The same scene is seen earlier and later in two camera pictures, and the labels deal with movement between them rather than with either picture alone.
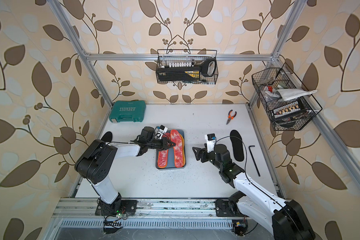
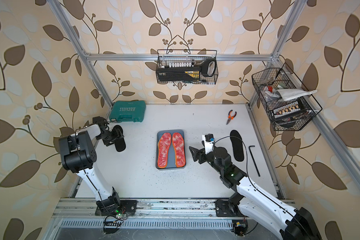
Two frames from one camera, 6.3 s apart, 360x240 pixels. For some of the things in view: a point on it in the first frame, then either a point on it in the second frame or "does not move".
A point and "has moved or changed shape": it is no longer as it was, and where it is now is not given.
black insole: [107, 137] has moved or changed shape
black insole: [237, 145] does not move
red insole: [179, 149] does not move
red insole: [163, 155] does not move
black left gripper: [167, 142] to [109, 141]
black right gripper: [201, 151] does not move
